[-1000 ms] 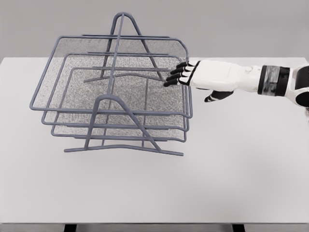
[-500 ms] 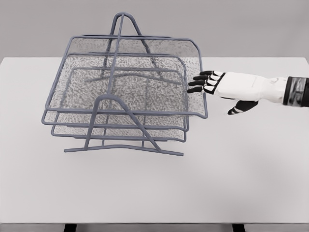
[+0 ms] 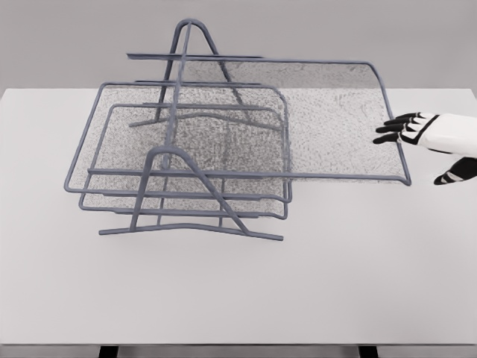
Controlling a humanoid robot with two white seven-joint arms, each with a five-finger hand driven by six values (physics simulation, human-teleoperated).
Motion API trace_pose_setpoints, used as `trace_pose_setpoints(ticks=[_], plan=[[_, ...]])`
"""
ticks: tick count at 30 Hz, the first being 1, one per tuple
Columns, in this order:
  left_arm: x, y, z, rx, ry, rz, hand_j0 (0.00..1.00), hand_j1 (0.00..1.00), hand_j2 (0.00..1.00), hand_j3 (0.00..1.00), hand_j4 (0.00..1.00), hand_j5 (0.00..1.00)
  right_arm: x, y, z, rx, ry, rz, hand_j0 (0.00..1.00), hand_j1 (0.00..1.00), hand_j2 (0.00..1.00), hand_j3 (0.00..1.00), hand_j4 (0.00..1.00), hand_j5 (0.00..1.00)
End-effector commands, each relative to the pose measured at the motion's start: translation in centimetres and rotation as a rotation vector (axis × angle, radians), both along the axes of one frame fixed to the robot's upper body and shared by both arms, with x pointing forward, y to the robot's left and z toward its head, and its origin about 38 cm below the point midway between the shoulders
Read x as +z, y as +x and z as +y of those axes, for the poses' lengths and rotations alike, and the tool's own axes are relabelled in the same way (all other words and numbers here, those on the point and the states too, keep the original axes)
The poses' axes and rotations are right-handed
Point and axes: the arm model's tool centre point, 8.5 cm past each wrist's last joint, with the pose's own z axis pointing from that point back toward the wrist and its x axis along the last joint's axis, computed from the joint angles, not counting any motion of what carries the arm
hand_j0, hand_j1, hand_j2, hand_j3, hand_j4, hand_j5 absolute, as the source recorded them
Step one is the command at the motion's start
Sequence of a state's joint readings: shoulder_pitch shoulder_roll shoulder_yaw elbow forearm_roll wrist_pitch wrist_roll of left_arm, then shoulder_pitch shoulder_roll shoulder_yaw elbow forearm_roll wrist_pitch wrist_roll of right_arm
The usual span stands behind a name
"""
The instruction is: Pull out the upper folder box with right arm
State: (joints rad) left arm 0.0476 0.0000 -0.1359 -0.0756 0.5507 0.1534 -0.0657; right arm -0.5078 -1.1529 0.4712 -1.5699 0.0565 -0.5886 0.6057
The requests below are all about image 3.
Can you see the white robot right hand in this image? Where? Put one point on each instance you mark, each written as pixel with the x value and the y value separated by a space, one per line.
pixel 447 130

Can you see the large grey mesh folder tray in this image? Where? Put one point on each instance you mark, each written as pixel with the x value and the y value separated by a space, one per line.
pixel 335 130

